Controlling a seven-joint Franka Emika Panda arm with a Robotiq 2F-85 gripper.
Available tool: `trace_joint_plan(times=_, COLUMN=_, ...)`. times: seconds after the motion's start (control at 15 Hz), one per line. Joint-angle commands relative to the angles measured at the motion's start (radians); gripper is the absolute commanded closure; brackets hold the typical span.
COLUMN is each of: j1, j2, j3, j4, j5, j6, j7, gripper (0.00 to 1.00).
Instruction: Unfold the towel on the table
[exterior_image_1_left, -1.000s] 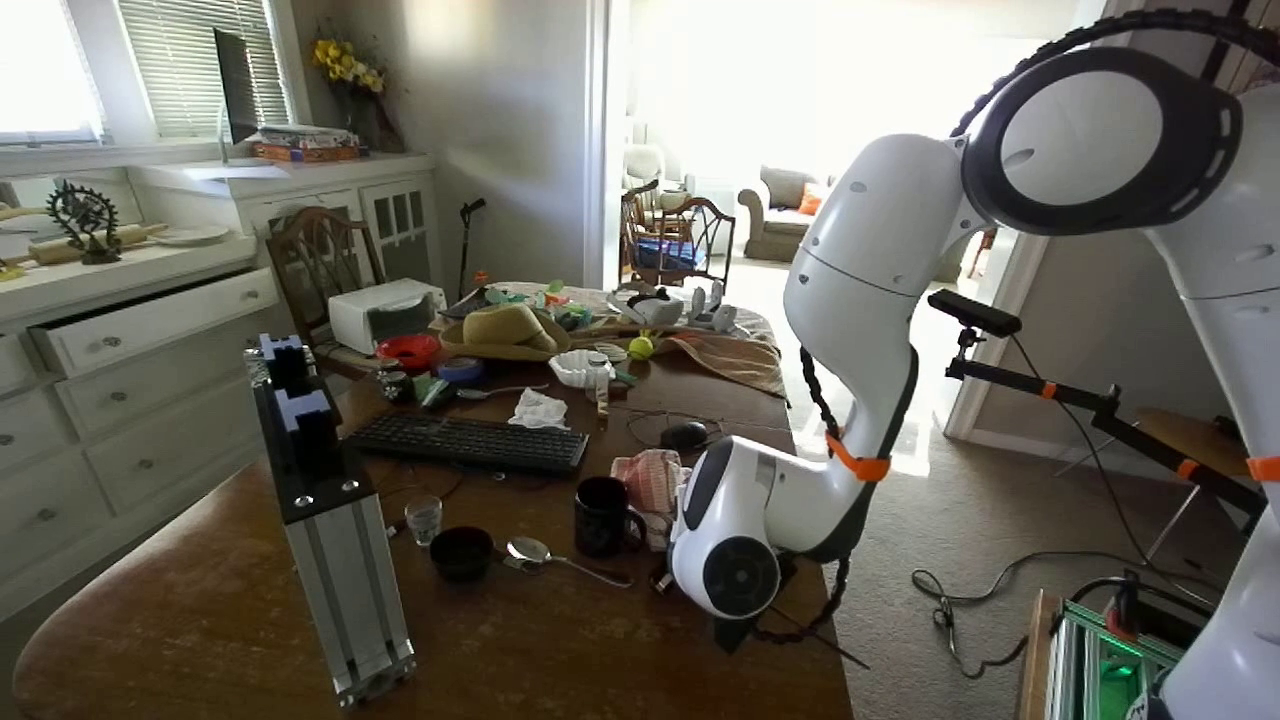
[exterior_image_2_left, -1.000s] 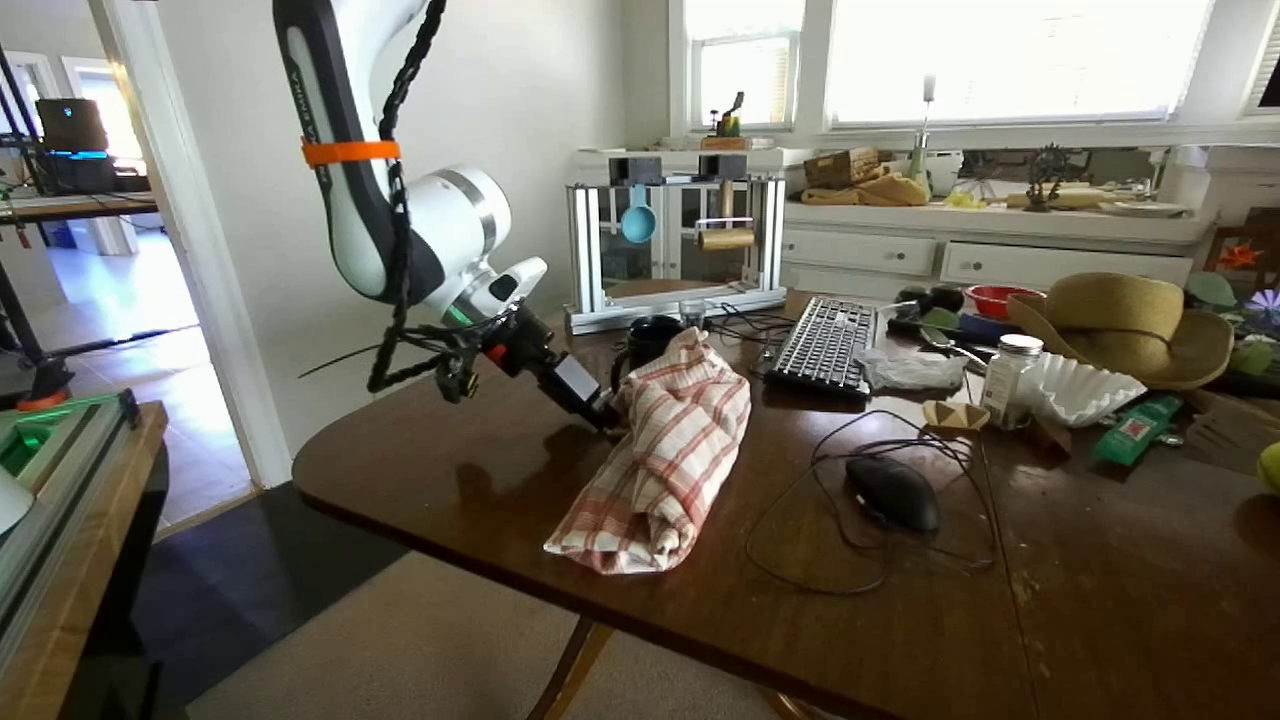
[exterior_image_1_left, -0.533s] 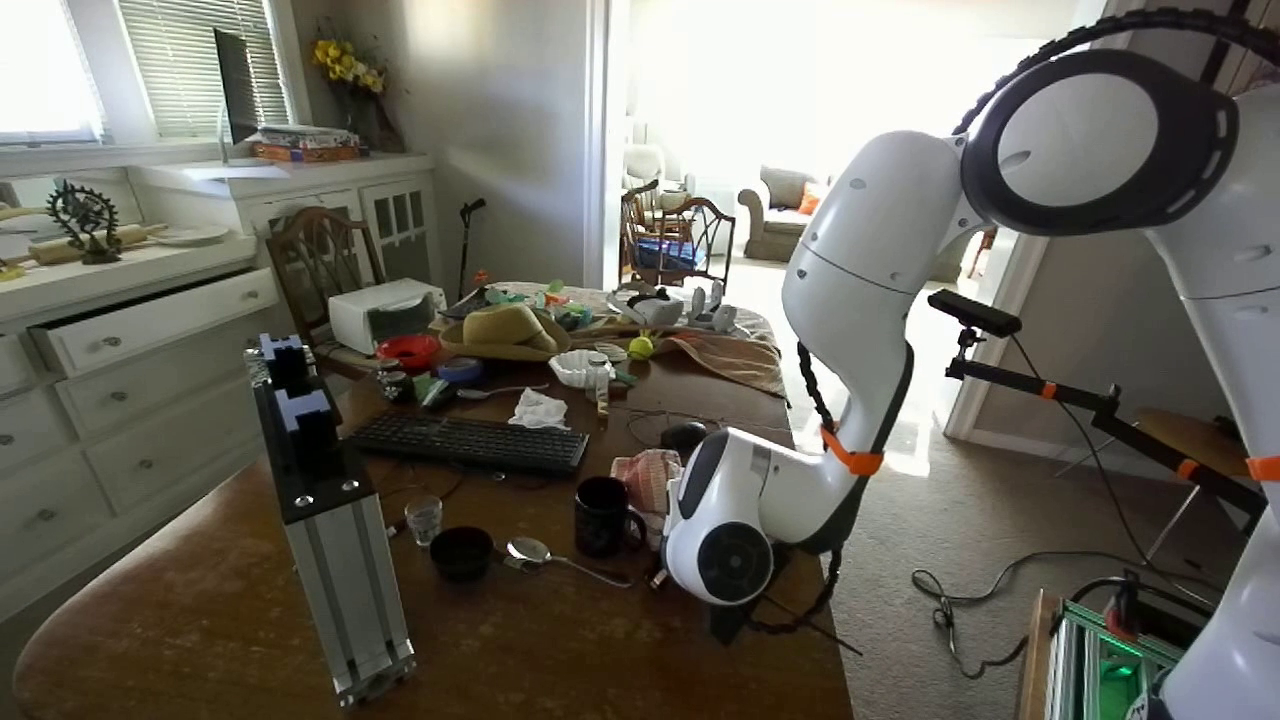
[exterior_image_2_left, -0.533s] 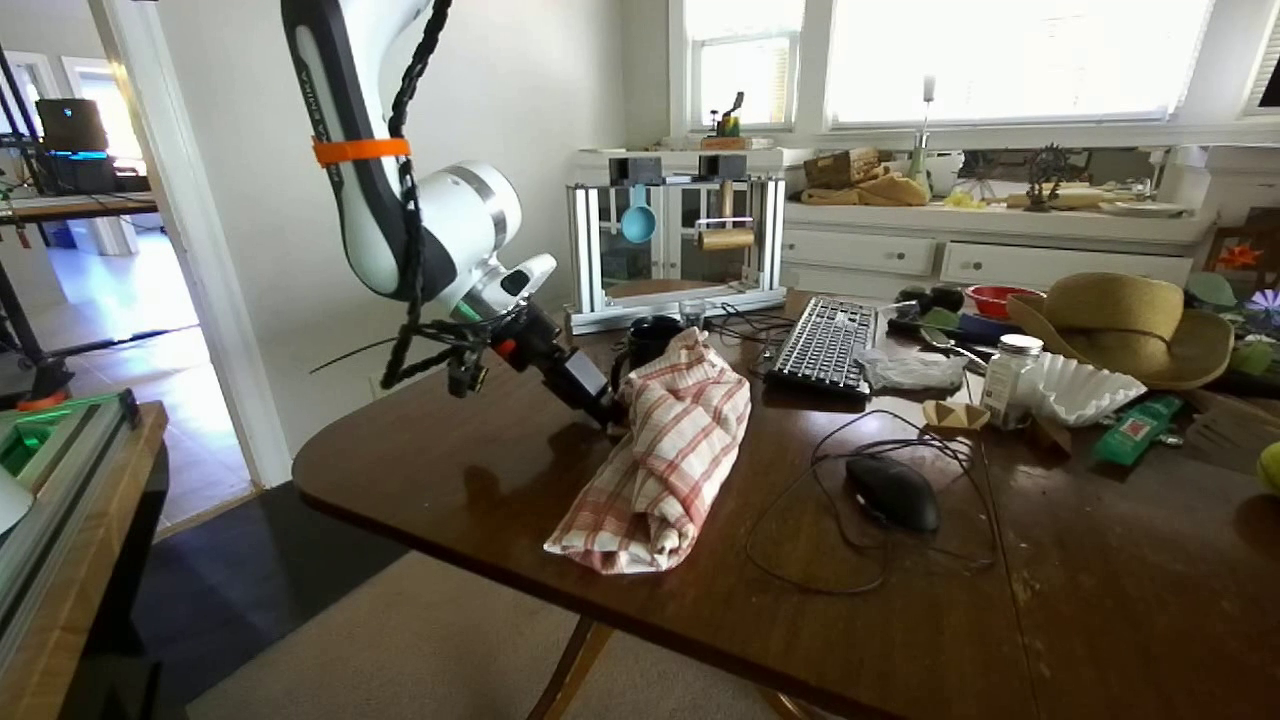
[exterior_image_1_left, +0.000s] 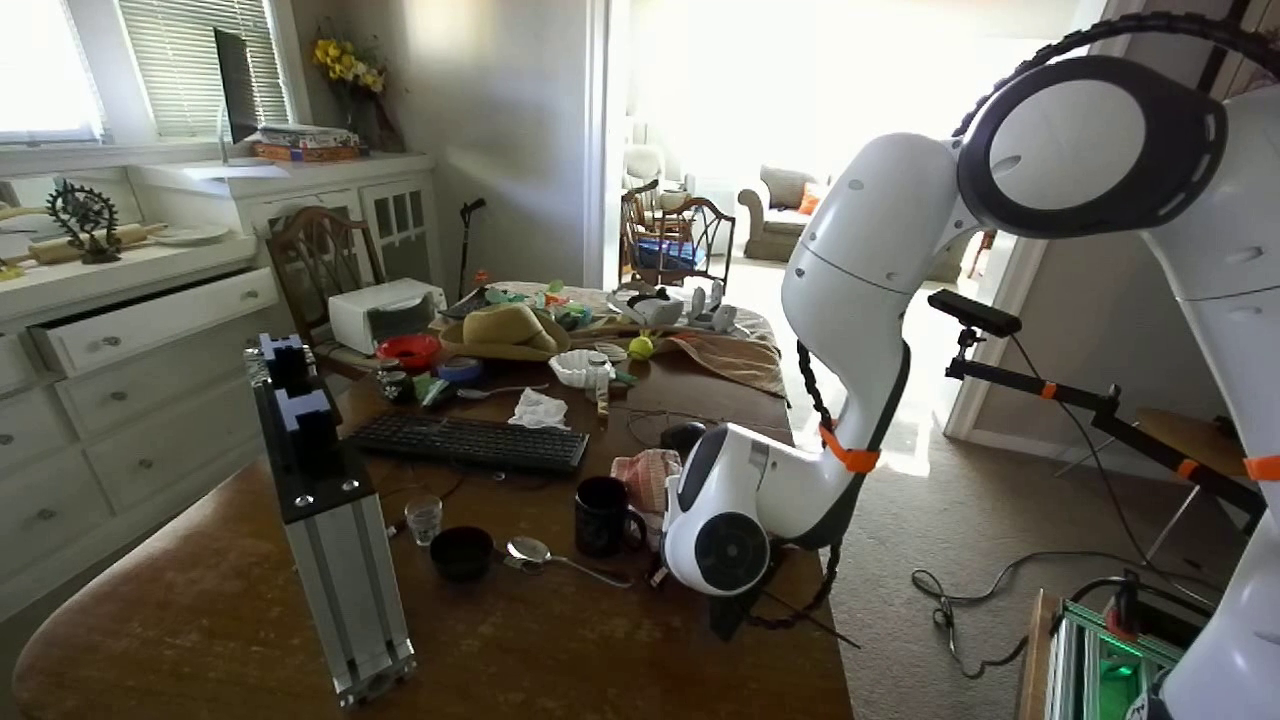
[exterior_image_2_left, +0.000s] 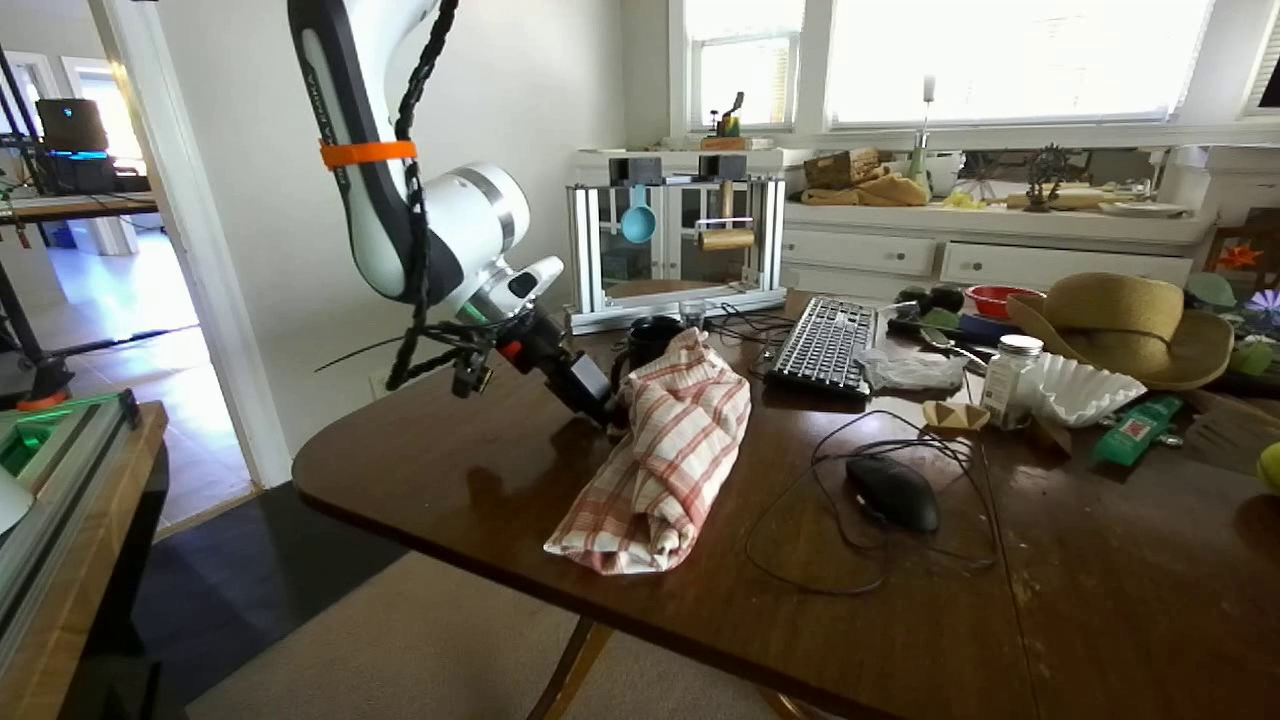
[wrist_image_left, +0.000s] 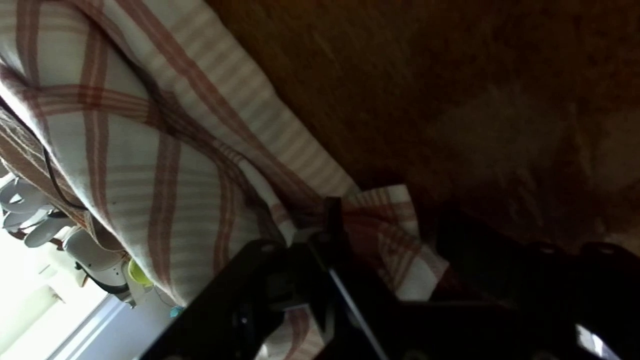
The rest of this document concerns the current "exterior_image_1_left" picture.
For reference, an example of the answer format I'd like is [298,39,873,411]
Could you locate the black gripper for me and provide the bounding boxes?
[701,587,771,643]

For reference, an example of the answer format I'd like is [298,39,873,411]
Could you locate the red white checked towel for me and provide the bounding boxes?
[607,445,690,553]

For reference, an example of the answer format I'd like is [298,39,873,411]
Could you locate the black mug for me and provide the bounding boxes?
[573,472,633,560]

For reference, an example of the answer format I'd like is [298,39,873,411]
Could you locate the black computer mouse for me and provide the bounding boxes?
[655,418,712,461]

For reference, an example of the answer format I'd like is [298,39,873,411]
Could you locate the metal spoon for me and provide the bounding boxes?
[498,534,641,597]

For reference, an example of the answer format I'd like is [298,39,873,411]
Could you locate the brown cloth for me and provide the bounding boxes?
[665,329,793,405]

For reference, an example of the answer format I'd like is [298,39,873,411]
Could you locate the small black bowl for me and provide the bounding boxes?
[426,524,497,586]

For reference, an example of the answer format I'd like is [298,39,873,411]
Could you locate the crumpled white paper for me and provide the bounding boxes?
[505,384,577,431]

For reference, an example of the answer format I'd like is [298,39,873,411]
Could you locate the wooden robot cart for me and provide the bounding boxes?
[1013,577,1070,720]

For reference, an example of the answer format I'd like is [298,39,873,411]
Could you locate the white bowl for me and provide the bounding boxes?
[624,294,688,335]

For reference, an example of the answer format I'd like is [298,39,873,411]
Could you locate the black computer keyboard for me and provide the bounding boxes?
[348,409,591,481]

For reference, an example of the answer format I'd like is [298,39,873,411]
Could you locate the clear drinking glass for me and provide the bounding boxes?
[399,494,448,553]

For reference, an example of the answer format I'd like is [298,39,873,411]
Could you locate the olive straw hat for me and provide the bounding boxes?
[444,299,563,368]

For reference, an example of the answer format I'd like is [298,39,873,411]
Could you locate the dark wooden rack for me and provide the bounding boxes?
[617,176,738,294]

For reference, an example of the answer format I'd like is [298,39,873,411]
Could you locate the green device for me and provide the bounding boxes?
[1043,592,1191,720]

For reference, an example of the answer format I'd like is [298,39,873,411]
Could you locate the beige armchair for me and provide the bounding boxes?
[737,165,824,265]

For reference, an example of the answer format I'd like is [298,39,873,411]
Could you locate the red object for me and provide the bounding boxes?
[376,333,448,377]

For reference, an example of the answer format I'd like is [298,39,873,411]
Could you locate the white box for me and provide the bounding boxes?
[325,276,452,358]

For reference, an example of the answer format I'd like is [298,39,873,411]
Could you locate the white glass door cabinet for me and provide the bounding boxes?
[132,153,444,294]

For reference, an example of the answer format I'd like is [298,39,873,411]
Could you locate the dark wooden chair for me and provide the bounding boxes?
[261,206,393,358]

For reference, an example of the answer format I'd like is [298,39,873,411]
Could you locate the white drawer cabinet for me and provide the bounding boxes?
[0,236,296,634]

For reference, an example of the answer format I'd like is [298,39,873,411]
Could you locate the yellow flower bouquet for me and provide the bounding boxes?
[309,33,402,153]

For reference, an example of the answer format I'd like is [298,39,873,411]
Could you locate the dark metal sculpture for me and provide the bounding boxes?
[46,176,124,270]

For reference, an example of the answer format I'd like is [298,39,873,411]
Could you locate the large white framed window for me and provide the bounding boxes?
[0,0,153,144]

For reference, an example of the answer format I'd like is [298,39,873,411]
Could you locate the black floor cable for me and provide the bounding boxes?
[913,545,1150,686]

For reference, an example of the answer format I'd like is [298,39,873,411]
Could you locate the black stand camera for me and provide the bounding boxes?
[927,286,1026,339]

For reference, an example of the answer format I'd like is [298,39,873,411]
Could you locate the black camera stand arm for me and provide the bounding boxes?
[942,333,1262,524]

